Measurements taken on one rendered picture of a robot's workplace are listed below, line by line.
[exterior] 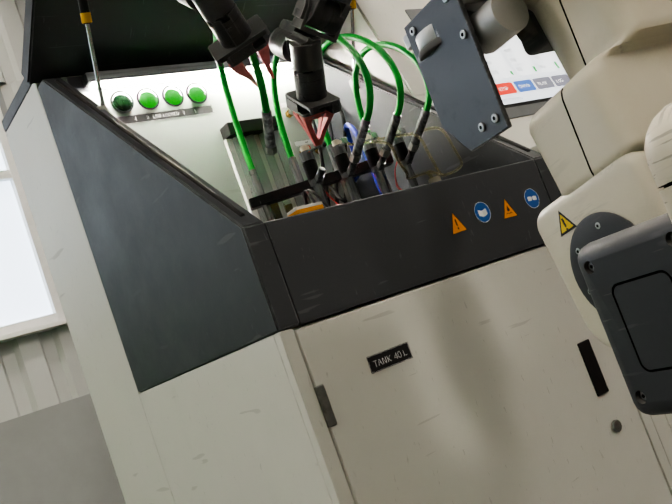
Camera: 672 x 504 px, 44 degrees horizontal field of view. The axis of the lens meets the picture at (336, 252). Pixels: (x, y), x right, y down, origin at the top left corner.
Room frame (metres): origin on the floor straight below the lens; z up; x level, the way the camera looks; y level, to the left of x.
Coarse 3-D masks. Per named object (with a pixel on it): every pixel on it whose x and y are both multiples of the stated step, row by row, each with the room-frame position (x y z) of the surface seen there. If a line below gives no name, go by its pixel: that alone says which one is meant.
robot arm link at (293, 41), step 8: (296, 32) 1.44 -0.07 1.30; (304, 32) 1.46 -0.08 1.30; (288, 40) 1.45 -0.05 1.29; (296, 40) 1.43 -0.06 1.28; (304, 40) 1.42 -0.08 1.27; (312, 40) 1.42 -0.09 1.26; (320, 40) 1.43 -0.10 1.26; (288, 48) 1.46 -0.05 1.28; (296, 48) 1.42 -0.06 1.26; (304, 48) 1.41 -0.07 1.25; (312, 48) 1.42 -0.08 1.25; (320, 48) 1.43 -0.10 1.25; (296, 56) 1.43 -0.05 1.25; (304, 56) 1.42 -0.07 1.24; (312, 56) 1.42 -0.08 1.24; (320, 56) 1.44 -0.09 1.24; (296, 64) 1.44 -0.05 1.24; (304, 64) 1.43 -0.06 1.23; (312, 64) 1.43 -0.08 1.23; (320, 64) 1.44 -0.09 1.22; (304, 72) 1.44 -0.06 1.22
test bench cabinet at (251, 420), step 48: (288, 336) 1.18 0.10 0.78; (192, 384) 1.44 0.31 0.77; (240, 384) 1.30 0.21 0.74; (288, 384) 1.19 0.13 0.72; (192, 432) 1.49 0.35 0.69; (240, 432) 1.35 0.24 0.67; (288, 432) 1.23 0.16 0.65; (192, 480) 1.55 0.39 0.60; (240, 480) 1.39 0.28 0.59; (288, 480) 1.27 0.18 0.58; (336, 480) 1.18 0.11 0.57
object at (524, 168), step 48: (432, 192) 1.40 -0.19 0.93; (480, 192) 1.47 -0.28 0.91; (288, 240) 1.22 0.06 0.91; (336, 240) 1.27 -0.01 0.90; (384, 240) 1.32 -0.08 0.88; (432, 240) 1.38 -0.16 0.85; (480, 240) 1.44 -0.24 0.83; (528, 240) 1.51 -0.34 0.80; (288, 288) 1.20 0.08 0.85; (336, 288) 1.25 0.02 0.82; (384, 288) 1.30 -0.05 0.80
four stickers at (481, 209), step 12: (528, 192) 1.54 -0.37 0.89; (480, 204) 1.46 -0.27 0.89; (504, 204) 1.49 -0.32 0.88; (528, 204) 1.53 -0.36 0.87; (540, 204) 1.55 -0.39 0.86; (456, 216) 1.42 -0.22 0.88; (480, 216) 1.45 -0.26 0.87; (492, 216) 1.47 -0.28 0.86; (504, 216) 1.49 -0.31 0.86; (516, 216) 1.51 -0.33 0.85; (456, 228) 1.41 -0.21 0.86
